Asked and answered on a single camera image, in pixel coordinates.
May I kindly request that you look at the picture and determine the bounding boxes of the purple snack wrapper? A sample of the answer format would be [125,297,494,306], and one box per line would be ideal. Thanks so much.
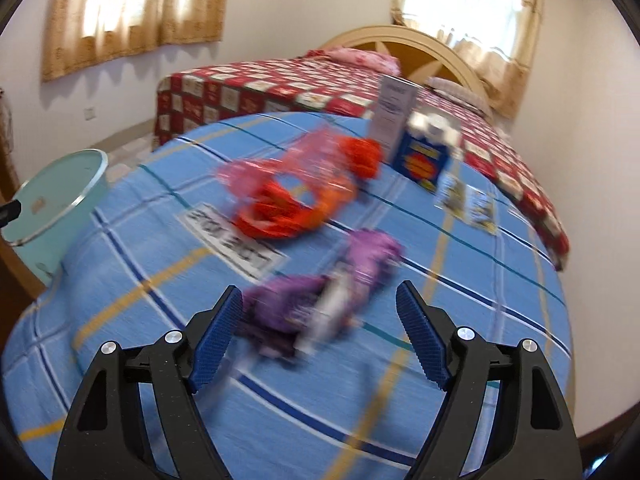
[238,229,404,360]

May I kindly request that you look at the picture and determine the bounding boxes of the red plastic bag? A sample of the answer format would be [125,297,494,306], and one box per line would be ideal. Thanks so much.
[233,134,383,240]

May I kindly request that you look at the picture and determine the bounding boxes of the pink transparent plastic bag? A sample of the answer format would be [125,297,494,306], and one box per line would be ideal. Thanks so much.
[215,127,354,198]

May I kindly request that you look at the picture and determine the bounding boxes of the light blue trash bin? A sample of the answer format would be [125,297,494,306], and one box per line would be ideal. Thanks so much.
[1,148,108,286]

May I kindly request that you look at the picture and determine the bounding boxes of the blue plaid bed sheet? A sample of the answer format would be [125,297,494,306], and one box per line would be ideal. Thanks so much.
[2,113,572,479]

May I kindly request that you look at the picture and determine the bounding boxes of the left window curtain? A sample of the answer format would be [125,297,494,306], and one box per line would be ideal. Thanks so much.
[41,0,227,82]

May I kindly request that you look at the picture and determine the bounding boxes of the window curtain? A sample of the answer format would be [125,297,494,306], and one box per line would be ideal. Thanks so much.
[41,0,227,82]
[390,0,544,119]

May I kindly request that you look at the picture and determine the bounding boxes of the foil sachet packets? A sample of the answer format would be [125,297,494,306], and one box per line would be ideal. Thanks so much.
[435,172,497,235]

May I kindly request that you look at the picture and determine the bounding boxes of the blue milk carton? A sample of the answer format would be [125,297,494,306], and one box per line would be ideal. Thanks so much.
[390,108,461,193]

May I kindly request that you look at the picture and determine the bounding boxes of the red checkered bedspread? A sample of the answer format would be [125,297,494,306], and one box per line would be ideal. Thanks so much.
[154,56,570,270]

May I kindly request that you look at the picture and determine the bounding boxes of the striped grey pillow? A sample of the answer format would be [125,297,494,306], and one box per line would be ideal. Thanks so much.
[425,77,492,119]

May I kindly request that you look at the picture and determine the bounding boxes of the white tall carton box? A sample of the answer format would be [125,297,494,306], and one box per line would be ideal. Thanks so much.
[368,75,420,162]

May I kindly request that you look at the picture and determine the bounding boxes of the cream wooden headboard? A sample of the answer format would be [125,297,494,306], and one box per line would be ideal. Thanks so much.
[321,25,488,102]

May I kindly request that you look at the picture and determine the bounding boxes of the pink pillow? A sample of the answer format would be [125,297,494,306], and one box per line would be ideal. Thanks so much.
[305,46,401,77]

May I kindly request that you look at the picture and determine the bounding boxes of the right window curtain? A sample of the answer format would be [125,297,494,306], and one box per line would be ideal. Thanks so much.
[390,0,544,119]

